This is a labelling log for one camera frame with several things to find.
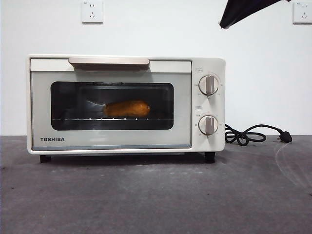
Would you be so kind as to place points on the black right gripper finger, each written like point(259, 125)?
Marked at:
point(239, 12)

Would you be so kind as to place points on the cream Toshiba toaster oven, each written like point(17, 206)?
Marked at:
point(209, 65)

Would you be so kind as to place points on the yellow corn cob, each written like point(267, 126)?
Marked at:
point(131, 108)

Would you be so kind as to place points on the cream round oven knob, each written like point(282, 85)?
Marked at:
point(208, 125)
point(208, 85)

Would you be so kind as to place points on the white wall socket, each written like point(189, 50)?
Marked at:
point(302, 13)
point(92, 12)

